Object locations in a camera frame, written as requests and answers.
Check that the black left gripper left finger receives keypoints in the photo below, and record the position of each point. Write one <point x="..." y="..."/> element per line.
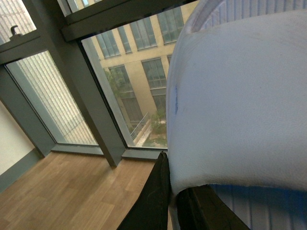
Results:
<point x="150" y="211"/>

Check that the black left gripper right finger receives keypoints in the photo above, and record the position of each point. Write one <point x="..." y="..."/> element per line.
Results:
<point x="200" y="208"/>

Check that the light blue slipper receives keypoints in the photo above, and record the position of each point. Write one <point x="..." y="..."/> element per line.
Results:
<point x="236" y="104"/>

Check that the window latch handle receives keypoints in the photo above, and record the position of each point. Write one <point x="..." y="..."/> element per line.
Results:
<point x="13" y="31"/>

